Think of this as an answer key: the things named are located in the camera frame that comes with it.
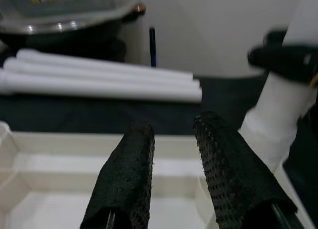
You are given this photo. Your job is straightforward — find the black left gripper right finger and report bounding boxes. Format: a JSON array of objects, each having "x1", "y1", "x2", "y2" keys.
[{"x1": 193, "y1": 111, "x2": 299, "y2": 229}]

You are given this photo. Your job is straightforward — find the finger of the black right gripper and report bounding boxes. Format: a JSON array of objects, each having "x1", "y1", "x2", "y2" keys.
[
  {"x1": 247, "y1": 44, "x2": 318, "y2": 88},
  {"x1": 263, "y1": 29, "x2": 290, "y2": 47}
]

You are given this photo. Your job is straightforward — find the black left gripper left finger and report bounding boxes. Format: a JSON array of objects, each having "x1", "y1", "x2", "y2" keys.
[{"x1": 79, "y1": 122, "x2": 156, "y2": 229}]

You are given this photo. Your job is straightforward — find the white plastic table top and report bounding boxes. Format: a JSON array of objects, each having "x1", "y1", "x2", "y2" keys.
[{"x1": 0, "y1": 121, "x2": 316, "y2": 229}]

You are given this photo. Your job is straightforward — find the black tablecloth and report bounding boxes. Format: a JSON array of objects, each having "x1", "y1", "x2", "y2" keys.
[{"x1": 0, "y1": 72, "x2": 318, "y2": 229}]

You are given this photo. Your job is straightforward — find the black pan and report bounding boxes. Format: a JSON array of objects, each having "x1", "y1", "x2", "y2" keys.
[{"x1": 0, "y1": 4, "x2": 147, "y2": 55}]

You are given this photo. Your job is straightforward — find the clear plastic storage box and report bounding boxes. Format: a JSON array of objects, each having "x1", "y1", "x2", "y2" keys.
[{"x1": 0, "y1": 0, "x2": 140, "y2": 20}]

